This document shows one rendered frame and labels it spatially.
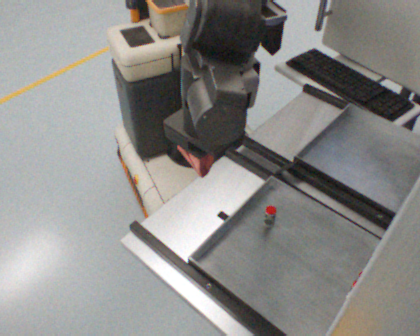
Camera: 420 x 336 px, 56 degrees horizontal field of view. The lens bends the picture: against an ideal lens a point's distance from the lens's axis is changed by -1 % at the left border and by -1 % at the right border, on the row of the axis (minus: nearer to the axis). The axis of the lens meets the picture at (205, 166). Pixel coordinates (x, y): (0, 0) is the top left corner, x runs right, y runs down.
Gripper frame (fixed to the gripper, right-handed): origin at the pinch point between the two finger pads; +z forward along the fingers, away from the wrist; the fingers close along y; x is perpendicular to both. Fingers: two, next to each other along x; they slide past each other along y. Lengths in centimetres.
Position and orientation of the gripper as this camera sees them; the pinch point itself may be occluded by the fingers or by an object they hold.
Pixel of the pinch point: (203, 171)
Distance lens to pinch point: 62.2
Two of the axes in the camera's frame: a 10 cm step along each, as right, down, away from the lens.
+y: 7.3, 4.9, -4.7
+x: 6.8, -5.2, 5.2
